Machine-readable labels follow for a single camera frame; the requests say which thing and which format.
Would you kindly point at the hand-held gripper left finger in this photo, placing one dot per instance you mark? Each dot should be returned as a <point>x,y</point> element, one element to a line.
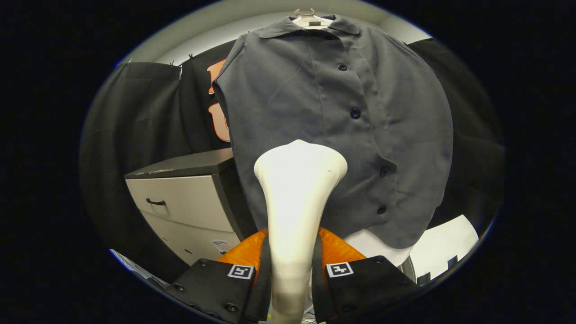
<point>262,292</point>

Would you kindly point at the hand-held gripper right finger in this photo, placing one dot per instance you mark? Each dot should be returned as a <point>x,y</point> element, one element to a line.
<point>319,292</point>

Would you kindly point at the white garment steamer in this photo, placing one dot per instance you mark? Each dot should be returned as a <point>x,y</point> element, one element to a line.
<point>297,202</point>

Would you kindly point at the grey sleeveless button shirt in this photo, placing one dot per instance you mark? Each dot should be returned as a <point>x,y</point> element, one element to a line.
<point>292,103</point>

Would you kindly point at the grey drawer cabinet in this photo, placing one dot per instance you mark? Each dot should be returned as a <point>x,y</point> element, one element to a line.
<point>193,211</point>

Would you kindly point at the white side table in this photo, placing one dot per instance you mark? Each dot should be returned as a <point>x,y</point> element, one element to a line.
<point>445,247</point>

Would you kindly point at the white mannequin torso hanger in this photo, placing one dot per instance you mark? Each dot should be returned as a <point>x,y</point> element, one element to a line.
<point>312,19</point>

